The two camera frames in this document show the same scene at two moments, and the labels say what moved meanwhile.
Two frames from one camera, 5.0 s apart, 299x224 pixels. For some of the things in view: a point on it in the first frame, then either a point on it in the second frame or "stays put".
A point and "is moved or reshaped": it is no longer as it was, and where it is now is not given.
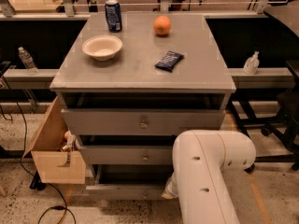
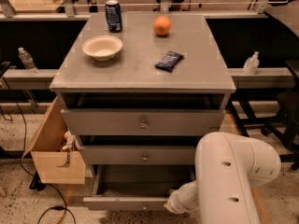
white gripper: x=169 y=189 to x=179 y=199
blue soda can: x=113 y=15 stays put
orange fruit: x=162 y=25 stays put
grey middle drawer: x=128 y=154 stays put
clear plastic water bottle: x=28 y=62 stays put
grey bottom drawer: x=121 y=182 is moved or reshaped
